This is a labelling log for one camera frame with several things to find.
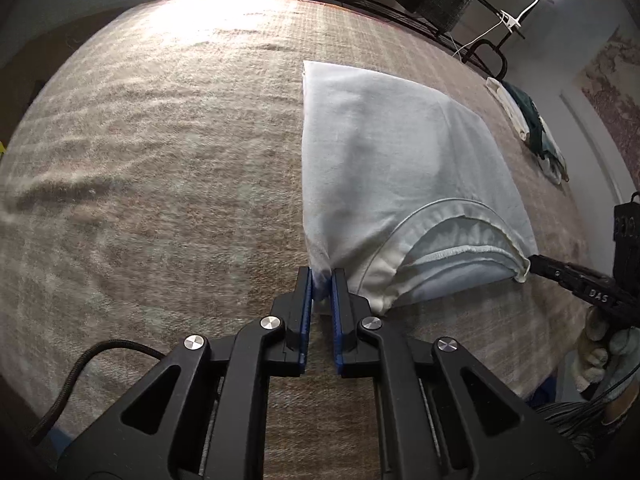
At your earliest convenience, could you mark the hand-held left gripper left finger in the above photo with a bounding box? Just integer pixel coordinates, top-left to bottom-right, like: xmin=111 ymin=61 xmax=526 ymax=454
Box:
xmin=57 ymin=266 xmax=315 ymax=480

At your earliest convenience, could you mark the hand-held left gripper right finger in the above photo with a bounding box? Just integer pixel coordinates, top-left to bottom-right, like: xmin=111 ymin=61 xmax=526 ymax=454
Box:
xmin=331 ymin=267 xmax=588 ymax=480

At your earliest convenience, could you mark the white lamp cable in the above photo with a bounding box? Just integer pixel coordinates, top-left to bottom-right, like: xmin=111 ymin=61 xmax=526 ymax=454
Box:
xmin=452 ymin=7 xmax=506 ymax=61

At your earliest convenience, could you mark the beige plaid blanket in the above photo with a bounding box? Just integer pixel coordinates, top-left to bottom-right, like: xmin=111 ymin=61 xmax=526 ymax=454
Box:
xmin=0 ymin=0 xmax=631 ymax=480

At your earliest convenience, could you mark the black braided cable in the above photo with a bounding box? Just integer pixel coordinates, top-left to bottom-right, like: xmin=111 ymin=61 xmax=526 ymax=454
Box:
xmin=30 ymin=340 xmax=168 ymax=443

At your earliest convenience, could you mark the landscape wall poster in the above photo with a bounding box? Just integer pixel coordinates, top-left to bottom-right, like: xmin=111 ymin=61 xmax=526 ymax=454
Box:
xmin=575 ymin=25 xmax=640 ymax=196

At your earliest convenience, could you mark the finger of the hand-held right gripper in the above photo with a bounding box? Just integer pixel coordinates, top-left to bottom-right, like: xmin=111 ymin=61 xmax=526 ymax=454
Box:
xmin=529 ymin=254 xmax=626 ymax=312

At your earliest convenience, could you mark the person's right hand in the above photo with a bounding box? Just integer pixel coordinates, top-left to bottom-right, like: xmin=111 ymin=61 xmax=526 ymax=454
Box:
xmin=575 ymin=305 xmax=640 ymax=395

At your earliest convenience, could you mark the person's right forearm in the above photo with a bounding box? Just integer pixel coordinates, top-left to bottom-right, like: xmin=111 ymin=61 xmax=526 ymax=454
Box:
xmin=537 ymin=375 xmax=640 ymax=466

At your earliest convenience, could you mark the blue mattress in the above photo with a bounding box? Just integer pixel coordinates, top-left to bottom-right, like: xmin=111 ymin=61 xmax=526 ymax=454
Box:
xmin=530 ymin=375 xmax=563 ymax=408

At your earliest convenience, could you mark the white t-shirt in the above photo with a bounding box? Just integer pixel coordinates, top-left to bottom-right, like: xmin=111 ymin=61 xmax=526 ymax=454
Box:
xmin=301 ymin=60 xmax=540 ymax=318

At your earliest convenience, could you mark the pile of folded clothes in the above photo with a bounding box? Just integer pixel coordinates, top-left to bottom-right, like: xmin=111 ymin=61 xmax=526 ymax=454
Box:
xmin=486 ymin=77 xmax=563 ymax=161

